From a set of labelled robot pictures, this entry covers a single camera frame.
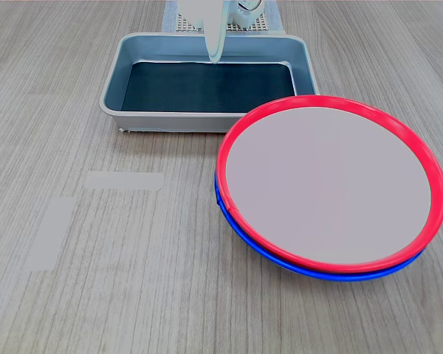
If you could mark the red-rimmed white plate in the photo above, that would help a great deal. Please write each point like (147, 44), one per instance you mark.
(328, 184)

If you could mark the pale blue base mat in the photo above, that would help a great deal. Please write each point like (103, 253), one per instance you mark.
(168, 18)

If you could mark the black tray mat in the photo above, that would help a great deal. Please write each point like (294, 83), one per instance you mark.
(206, 86)

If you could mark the steel tray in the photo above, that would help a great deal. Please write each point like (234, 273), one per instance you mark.
(112, 92)

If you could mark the pale tape strip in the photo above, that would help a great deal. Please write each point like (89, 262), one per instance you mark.
(125, 180)
(53, 232)

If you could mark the blue-rimmed white plate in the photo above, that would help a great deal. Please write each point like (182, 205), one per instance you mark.
(251, 248)

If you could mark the pale perforated base plate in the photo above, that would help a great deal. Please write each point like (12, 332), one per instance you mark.
(260, 25)

